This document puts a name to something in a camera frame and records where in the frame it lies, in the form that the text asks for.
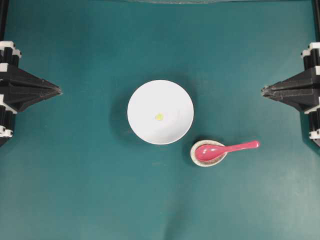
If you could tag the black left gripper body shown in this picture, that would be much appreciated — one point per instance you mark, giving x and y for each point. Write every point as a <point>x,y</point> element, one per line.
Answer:
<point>9,55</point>

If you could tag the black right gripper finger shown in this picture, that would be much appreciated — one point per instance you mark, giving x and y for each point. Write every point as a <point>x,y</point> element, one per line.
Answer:
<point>302,101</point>
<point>308,79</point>

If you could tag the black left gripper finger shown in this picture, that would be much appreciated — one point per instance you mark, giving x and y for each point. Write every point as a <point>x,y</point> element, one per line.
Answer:
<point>19,77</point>
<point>18,100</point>

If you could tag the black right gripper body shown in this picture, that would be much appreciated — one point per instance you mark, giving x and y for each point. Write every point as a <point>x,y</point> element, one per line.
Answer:
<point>311,61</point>

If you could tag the pink plastic soup spoon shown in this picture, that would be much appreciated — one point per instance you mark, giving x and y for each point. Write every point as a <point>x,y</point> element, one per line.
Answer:
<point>209,152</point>

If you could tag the yellow hexagonal prism block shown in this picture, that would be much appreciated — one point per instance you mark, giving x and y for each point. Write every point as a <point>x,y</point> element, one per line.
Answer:
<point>159,117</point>

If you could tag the small speckled spoon rest dish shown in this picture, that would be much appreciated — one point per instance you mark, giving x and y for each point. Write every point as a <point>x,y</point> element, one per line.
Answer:
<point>211,162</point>

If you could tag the white round bowl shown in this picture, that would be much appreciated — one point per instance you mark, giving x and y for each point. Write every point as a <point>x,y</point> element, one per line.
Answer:
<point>160,97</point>

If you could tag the black aluminium frame rail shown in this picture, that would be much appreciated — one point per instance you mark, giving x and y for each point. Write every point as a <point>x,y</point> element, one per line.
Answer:
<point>4,5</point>

